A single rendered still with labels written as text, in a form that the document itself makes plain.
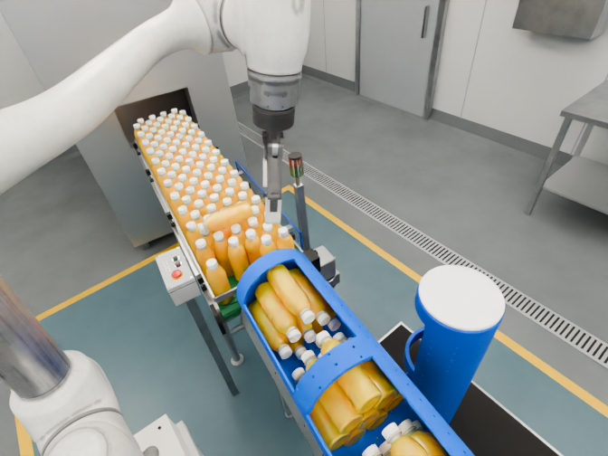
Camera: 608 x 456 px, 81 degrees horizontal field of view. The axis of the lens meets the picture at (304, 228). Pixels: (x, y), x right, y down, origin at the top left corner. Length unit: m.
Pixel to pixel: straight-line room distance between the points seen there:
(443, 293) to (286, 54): 1.00
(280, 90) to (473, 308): 0.99
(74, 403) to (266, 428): 1.43
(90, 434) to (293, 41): 0.77
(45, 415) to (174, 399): 1.55
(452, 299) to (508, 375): 1.20
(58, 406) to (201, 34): 0.75
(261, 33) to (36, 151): 0.33
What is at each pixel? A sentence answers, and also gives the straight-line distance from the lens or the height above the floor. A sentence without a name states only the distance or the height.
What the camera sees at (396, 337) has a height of 0.15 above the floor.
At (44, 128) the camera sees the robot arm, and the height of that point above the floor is 1.92.
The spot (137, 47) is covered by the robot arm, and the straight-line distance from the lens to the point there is 0.63.
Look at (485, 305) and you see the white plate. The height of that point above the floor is 1.04.
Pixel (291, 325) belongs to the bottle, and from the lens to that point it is 1.12.
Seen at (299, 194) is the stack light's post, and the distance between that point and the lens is 1.71.
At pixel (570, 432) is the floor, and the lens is 2.47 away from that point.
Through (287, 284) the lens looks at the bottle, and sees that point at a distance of 1.12.
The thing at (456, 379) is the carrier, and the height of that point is 0.70.
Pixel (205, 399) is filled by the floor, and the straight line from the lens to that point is 2.38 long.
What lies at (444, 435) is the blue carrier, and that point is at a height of 1.21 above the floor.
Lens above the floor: 2.08
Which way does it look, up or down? 42 degrees down
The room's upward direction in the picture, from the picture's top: 7 degrees counter-clockwise
